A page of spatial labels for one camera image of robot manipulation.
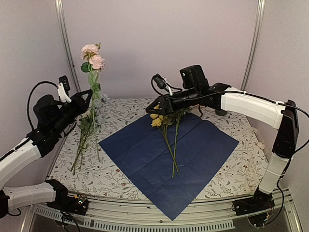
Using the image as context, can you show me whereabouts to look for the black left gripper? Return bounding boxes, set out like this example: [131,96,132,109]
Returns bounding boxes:
[52,89,93,135]

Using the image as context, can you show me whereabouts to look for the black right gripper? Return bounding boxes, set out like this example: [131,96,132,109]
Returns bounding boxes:
[145,87,198,116]

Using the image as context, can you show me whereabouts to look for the pale blue fake flower stems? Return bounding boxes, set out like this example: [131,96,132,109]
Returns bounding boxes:
[93,93,109,127]

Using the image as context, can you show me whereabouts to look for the pink fake flower stems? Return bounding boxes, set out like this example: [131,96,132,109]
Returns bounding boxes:
[81,43,105,160]

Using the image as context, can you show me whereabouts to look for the dark navy tissue paper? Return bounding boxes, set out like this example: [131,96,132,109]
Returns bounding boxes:
[100,113,238,220]

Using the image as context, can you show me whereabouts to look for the yellow fake flower stems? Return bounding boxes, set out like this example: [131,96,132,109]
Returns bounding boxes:
[150,107,191,178]

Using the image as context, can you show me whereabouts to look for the white fake flower stems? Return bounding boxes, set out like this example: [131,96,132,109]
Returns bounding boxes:
[71,106,96,175]

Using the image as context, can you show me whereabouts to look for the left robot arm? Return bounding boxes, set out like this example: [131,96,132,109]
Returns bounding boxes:
[0,90,92,218]

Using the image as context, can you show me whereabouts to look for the dark grey mug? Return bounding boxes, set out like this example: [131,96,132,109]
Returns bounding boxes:
[215,109,227,116]

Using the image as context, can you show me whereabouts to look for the floral patterned table mat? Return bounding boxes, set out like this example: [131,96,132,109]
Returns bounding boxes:
[49,98,270,201]

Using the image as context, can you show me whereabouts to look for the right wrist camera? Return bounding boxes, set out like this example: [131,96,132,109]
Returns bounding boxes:
[152,73,173,96]

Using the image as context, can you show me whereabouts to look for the left aluminium frame post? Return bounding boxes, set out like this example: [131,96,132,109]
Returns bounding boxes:
[55,0,81,92]

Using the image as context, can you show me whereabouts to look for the aluminium frame post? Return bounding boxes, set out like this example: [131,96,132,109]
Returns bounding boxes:
[239,0,266,91]
[55,0,81,92]

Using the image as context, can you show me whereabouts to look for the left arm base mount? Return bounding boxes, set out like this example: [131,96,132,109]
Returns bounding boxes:
[46,194,89,216]

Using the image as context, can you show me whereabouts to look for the front aluminium rail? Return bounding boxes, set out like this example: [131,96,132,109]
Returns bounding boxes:
[21,188,307,232]

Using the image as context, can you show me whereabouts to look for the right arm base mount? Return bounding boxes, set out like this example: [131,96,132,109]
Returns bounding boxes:
[231,193,275,227]

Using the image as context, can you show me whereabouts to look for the right aluminium frame post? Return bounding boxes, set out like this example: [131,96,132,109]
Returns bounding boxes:
[239,0,266,91]

